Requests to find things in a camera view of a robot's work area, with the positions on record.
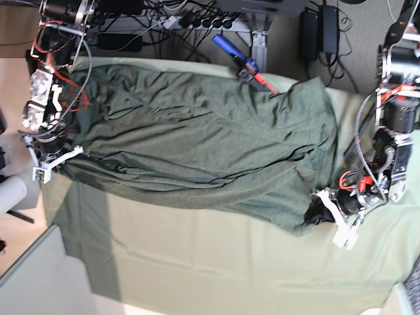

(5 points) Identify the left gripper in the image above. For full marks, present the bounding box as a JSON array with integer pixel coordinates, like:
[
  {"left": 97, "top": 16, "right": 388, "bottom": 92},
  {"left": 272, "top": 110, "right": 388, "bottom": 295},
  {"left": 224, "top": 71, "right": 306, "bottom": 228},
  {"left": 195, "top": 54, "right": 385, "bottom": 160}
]
[{"left": 304, "top": 188, "right": 366, "bottom": 234}]

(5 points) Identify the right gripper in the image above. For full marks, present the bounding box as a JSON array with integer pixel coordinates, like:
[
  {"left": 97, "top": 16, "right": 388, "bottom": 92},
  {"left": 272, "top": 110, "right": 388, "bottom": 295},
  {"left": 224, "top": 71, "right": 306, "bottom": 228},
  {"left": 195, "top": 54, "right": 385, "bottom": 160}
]
[{"left": 22, "top": 136, "right": 84, "bottom": 173}]

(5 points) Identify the green T-shirt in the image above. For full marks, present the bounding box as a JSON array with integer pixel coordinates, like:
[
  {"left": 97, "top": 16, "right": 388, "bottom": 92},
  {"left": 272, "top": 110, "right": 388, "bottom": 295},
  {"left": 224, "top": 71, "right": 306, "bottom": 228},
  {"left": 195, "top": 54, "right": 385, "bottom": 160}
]
[{"left": 61, "top": 64, "right": 337, "bottom": 236}]

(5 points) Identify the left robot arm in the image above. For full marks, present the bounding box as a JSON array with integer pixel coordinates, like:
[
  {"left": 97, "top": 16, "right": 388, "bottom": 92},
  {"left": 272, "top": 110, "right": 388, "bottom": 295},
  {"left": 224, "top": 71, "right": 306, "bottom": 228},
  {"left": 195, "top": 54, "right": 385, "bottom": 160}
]
[{"left": 304, "top": 1, "right": 419, "bottom": 236}]

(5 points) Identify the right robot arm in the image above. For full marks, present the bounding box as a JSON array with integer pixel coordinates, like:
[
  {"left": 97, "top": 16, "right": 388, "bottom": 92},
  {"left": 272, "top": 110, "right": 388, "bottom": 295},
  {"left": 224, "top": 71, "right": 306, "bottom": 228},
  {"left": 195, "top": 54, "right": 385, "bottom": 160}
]
[{"left": 20, "top": 1, "right": 97, "bottom": 180}]

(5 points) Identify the white cylinder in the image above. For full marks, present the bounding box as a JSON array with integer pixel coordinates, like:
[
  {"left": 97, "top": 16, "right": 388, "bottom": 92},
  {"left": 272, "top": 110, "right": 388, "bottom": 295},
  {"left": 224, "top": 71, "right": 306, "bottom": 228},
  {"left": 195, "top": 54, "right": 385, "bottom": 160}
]
[{"left": 0, "top": 175, "right": 28, "bottom": 215}]

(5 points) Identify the light green table cloth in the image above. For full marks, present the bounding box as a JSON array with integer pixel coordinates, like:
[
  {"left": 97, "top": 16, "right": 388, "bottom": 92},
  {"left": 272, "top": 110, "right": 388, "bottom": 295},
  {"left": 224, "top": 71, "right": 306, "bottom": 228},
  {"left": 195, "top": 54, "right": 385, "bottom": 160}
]
[{"left": 43, "top": 58, "right": 419, "bottom": 314}]

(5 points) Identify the black power brick on floor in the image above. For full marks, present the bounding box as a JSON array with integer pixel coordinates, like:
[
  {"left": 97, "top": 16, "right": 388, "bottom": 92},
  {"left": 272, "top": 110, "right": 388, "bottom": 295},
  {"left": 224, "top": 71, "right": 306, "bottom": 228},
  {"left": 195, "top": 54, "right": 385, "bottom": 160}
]
[{"left": 96, "top": 33, "right": 143, "bottom": 53}]

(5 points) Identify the blue orange clamp tool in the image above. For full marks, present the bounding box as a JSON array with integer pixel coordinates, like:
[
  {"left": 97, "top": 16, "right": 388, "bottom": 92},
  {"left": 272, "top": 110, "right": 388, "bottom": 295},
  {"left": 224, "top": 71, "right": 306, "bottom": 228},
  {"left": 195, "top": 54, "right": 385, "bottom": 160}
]
[{"left": 212, "top": 34, "right": 278, "bottom": 95}]

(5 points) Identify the black power adapter left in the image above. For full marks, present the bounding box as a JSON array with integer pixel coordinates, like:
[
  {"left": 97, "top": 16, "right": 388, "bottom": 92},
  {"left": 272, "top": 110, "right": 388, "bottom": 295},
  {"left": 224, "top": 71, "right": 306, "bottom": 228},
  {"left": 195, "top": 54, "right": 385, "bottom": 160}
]
[{"left": 299, "top": 10, "right": 319, "bottom": 62}]

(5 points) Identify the black power adapter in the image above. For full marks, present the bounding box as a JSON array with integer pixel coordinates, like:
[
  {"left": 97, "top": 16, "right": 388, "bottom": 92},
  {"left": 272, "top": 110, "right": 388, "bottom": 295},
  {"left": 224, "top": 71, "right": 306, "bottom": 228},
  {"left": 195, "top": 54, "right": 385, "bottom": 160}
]
[
  {"left": 318, "top": 5, "right": 340, "bottom": 54},
  {"left": 299, "top": 10, "right": 319, "bottom": 62}
]

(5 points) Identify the black power adapter right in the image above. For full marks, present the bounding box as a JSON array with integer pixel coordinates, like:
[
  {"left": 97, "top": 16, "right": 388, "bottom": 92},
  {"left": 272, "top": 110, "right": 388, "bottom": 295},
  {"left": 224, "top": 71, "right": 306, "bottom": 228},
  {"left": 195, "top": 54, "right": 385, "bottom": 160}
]
[{"left": 318, "top": 5, "right": 340, "bottom": 54}]

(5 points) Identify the white power strip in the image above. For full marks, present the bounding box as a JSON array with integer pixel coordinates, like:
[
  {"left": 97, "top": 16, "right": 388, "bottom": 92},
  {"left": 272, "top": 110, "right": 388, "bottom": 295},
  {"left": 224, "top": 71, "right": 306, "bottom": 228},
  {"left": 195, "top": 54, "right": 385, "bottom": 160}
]
[{"left": 138, "top": 14, "right": 251, "bottom": 33}]

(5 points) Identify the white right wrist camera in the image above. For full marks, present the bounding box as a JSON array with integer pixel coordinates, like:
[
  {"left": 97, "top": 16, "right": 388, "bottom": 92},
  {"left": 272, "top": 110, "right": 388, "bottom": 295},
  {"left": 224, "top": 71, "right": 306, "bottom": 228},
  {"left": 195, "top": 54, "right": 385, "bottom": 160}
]
[{"left": 32, "top": 166, "right": 52, "bottom": 184}]

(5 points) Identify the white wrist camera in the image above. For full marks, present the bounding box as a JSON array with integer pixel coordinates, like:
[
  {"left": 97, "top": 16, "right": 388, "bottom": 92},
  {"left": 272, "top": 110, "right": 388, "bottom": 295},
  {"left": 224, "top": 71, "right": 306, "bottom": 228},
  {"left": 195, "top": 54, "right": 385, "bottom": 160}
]
[
  {"left": 332, "top": 230, "right": 358, "bottom": 251},
  {"left": 32, "top": 166, "right": 52, "bottom": 184}
]

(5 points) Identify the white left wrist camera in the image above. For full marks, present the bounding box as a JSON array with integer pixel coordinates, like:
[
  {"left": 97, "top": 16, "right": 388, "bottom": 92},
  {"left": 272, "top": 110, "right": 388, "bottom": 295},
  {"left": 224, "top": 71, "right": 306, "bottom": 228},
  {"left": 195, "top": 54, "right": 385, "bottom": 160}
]
[{"left": 332, "top": 230, "right": 358, "bottom": 251}]

